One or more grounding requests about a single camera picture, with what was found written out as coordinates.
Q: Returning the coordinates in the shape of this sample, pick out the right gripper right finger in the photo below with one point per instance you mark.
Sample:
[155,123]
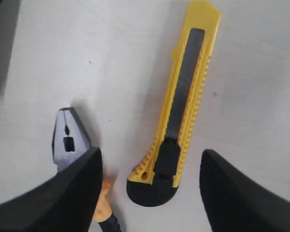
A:
[235,203]

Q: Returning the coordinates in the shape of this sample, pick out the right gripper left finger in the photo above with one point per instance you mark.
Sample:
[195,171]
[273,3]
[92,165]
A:
[65,203]

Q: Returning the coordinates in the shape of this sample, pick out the orange black combination pliers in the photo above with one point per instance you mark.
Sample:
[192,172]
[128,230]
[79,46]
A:
[70,141]

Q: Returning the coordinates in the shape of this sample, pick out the yellow utility knife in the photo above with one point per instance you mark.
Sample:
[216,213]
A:
[155,180]

